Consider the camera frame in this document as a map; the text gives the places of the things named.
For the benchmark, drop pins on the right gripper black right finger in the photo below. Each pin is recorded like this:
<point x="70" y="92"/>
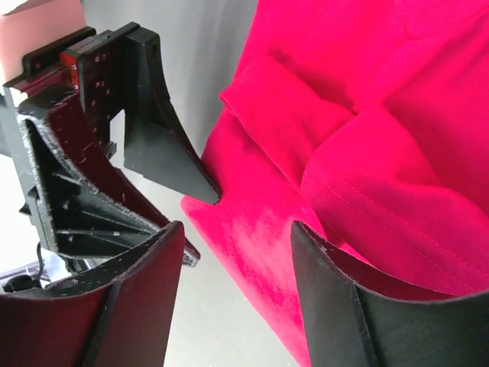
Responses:
<point x="356" y="315"/>

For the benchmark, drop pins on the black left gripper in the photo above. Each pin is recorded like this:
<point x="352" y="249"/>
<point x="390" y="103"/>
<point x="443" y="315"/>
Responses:
<point x="81" y="205"/>

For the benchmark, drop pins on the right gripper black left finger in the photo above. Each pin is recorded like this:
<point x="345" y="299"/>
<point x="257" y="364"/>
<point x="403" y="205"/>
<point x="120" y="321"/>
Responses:
<point x="116" y="314"/>

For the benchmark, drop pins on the crimson red t-shirt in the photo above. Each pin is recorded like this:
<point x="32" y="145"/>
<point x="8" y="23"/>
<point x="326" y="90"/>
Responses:
<point x="367" y="121"/>

